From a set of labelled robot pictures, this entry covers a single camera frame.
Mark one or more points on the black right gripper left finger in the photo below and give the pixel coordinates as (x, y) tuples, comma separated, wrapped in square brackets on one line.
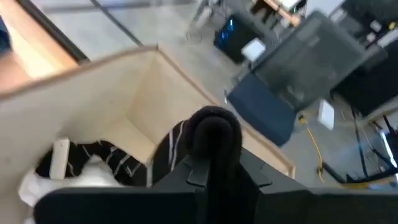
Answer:
[(192, 174)]

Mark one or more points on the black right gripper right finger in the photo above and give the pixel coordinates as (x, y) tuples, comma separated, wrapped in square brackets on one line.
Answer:
[(252, 186)]

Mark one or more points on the beige fabric storage bin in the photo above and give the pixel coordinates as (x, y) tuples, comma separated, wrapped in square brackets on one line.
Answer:
[(93, 102)]

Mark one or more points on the black cabinet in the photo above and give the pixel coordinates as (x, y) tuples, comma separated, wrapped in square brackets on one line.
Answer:
[(373, 77)]

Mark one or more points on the black sock white stripes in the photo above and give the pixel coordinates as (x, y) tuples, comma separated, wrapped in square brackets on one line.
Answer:
[(214, 130), (118, 161)]

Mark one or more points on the white paper tag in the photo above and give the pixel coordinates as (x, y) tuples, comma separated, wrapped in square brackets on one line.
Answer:
[(59, 158)]

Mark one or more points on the office chair blue seat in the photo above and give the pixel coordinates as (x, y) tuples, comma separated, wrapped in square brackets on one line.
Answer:
[(311, 56)]

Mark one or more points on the black aluminium table frame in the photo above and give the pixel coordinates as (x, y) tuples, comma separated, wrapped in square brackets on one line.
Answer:
[(53, 31)]

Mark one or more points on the black computer tower blue lights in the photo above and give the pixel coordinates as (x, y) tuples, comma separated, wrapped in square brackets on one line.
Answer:
[(230, 37)]

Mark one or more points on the wooden desk top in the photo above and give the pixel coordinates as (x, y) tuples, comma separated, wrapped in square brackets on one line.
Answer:
[(283, 12)]

